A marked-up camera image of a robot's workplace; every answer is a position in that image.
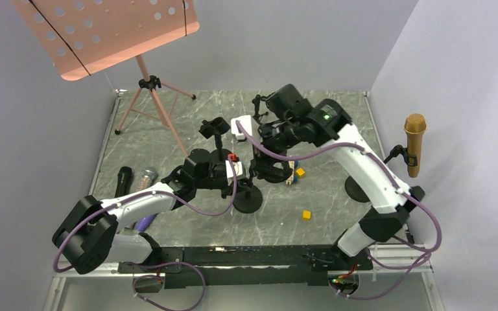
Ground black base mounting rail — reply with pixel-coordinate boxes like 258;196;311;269
118;244;351;289

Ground wrist white camera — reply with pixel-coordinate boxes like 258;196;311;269
230;115;255;142
225;153;247;181

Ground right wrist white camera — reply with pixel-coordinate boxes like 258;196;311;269
230;115;255;142

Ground pink perforated music stand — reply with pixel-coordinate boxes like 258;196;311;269
12;0;200;152

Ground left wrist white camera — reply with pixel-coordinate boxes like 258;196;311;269
225;153;247;181

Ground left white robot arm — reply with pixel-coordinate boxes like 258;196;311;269
52;154;246;275

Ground purple mic black stand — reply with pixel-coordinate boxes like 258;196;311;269
220;148;295;214

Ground purple microphone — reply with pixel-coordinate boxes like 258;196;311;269
134;214;157;232

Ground yellow cube near car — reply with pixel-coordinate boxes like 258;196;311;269
295;167;305;178

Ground black microphone with orange end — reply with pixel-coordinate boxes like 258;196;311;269
114;166;134;198

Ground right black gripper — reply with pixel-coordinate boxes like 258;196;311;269
250;118;302;179

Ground yellow cube on table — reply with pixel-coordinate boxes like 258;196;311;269
302;211;312;220

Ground toy brick car blue wheels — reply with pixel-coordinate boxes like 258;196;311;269
285;161;300;185

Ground black round-base desk mic stand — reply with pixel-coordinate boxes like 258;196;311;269
199;117;233;164

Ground rhinestone silver microphone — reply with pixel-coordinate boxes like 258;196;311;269
135;167;158;192

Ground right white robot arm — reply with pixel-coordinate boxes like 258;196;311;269
252;84;420;270

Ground gold microphone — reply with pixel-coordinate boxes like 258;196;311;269
404;113;427;178

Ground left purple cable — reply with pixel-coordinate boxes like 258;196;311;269
52;159;239;311

